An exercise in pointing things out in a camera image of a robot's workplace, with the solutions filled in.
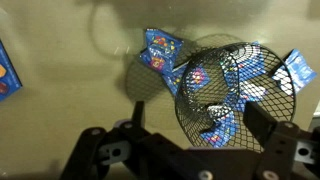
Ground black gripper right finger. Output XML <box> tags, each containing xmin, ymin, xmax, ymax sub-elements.
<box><xmin>242</xmin><ymin>100</ymin><xmax>320</xmax><ymax>180</ymax></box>

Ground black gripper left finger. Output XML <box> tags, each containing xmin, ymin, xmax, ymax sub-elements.
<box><xmin>59</xmin><ymin>100</ymin><xmax>183</xmax><ymax>180</ymax></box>

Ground black wire mesh basket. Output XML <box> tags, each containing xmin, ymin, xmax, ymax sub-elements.
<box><xmin>174</xmin><ymin>41</ymin><xmax>297</xmax><ymax>154</ymax></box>

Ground blue fruit snack packet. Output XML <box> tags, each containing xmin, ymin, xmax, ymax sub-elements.
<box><xmin>162</xmin><ymin>64</ymin><xmax>188</xmax><ymax>97</ymax></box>
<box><xmin>139</xmin><ymin>28</ymin><xmax>184</xmax><ymax>73</ymax></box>
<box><xmin>221</xmin><ymin>41</ymin><xmax>268</xmax><ymax>113</ymax></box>
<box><xmin>271</xmin><ymin>48</ymin><xmax>318</xmax><ymax>95</ymax></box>
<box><xmin>199</xmin><ymin>109</ymin><xmax>239</xmax><ymax>149</ymax></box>
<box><xmin>183</xmin><ymin>66</ymin><xmax>212</xmax><ymax>91</ymax></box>

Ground blue fruit snack box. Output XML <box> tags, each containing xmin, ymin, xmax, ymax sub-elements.
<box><xmin>0</xmin><ymin>39</ymin><xmax>23</xmax><ymax>103</ymax></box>

